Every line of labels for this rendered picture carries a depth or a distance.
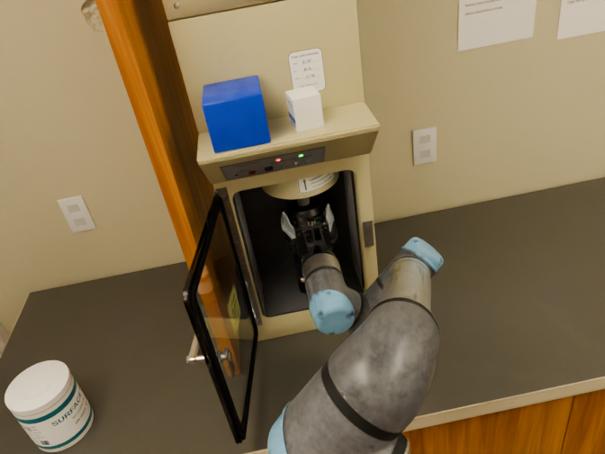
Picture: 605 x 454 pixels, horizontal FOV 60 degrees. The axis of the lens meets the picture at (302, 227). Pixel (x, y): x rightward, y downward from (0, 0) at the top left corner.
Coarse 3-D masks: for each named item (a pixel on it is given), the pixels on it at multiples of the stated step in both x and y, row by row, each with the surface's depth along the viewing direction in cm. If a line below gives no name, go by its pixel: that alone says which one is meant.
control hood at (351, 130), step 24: (288, 120) 96; (336, 120) 93; (360, 120) 92; (264, 144) 89; (288, 144) 89; (312, 144) 90; (336, 144) 93; (360, 144) 96; (216, 168) 93; (288, 168) 101
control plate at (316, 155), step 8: (296, 152) 92; (304, 152) 93; (312, 152) 94; (320, 152) 95; (256, 160) 92; (264, 160) 93; (272, 160) 94; (280, 160) 95; (288, 160) 96; (296, 160) 97; (304, 160) 98; (312, 160) 99; (320, 160) 100; (224, 168) 93; (232, 168) 94; (240, 168) 95; (248, 168) 96; (256, 168) 97; (264, 168) 98; (280, 168) 100; (224, 176) 97; (232, 176) 98; (240, 176) 99; (248, 176) 100
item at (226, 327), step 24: (216, 240) 98; (192, 264) 84; (216, 264) 96; (216, 288) 94; (240, 288) 113; (216, 312) 93; (240, 312) 111; (216, 336) 92; (240, 336) 109; (240, 360) 107; (216, 384) 90; (240, 384) 105; (240, 408) 103
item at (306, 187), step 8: (320, 176) 110; (328, 176) 112; (336, 176) 114; (280, 184) 111; (288, 184) 110; (296, 184) 110; (304, 184) 110; (312, 184) 110; (320, 184) 110; (328, 184) 112; (272, 192) 112; (280, 192) 111; (288, 192) 110; (296, 192) 110; (304, 192) 110; (312, 192) 110; (320, 192) 111
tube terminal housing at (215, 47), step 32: (288, 0) 87; (320, 0) 88; (352, 0) 88; (192, 32) 88; (224, 32) 88; (256, 32) 89; (288, 32) 90; (320, 32) 91; (352, 32) 91; (192, 64) 91; (224, 64) 91; (256, 64) 92; (288, 64) 93; (352, 64) 95; (192, 96) 94; (352, 96) 98; (352, 160) 105; (288, 320) 127
